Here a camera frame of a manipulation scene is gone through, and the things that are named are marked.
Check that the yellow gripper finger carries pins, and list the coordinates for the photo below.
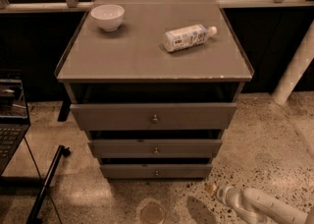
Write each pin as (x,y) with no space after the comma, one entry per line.
(210,189)

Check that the grey bottom drawer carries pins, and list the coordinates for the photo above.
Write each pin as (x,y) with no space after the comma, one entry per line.
(155,168)

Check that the grey drawer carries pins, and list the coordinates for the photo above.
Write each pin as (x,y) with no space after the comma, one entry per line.
(155,168)
(153,116)
(202,148)

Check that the grey middle drawer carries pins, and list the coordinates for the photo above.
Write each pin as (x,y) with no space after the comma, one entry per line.
(202,148)

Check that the grey drawer cabinet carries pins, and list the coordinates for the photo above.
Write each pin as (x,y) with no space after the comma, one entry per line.
(131,64)

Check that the grey top drawer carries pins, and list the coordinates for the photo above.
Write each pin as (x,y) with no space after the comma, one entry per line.
(153,116)

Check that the plastic water bottle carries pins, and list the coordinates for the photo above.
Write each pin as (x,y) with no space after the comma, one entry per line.
(183,38)

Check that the white diagonal pillar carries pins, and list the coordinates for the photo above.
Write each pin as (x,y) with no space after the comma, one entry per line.
(297,66)

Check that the black stand pole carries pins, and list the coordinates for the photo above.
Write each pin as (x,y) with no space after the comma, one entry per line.
(45,184)

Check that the white ceramic bowl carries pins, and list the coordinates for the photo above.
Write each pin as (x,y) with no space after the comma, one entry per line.
(108,17)

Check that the black laptop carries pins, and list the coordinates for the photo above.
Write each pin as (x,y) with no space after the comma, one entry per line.
(14,117)

